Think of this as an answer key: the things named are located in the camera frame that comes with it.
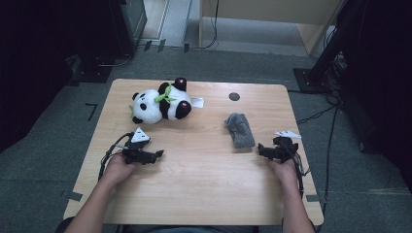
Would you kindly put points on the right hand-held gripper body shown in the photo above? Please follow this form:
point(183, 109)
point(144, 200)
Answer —
point(285, 149)

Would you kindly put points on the black metal stand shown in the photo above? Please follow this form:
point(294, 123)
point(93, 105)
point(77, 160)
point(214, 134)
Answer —
point(327, 55)

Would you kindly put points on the black tape strip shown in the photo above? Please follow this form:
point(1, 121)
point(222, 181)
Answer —
point(147, 45)
point(161, 45)
point(186, 48)

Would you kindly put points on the person's grey-blue clothing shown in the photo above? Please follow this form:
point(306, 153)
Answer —
point(194, 230)

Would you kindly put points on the person's left hand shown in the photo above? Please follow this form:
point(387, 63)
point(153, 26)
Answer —
point(120, 168)

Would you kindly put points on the panda plush toy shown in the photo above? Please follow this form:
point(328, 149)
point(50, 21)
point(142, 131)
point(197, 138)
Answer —
point(152, 106)

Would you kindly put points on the grey tape strip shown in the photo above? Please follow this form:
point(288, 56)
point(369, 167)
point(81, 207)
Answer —
point(75, 196)
point(312, 198)

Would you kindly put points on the dark round table grommet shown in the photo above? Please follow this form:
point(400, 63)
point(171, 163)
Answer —
point(234, 96)

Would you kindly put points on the light wooden cabinet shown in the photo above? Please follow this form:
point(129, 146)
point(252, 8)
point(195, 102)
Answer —
point(259, 9)

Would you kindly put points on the person's right hand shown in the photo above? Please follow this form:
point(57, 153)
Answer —
point(285, 171)

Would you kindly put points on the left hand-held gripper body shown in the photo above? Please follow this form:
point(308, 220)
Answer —
point(137, 152)

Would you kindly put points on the grey cloth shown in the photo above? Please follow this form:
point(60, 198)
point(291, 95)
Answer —
point(241, 131)

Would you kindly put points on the dark curtain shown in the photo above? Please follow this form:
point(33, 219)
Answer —
point(382, 81)
point(32, 64)

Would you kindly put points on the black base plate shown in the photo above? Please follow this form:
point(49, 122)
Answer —
point(92, 74)

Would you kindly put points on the black cabinet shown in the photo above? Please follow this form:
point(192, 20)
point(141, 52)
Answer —
point(129, 22)

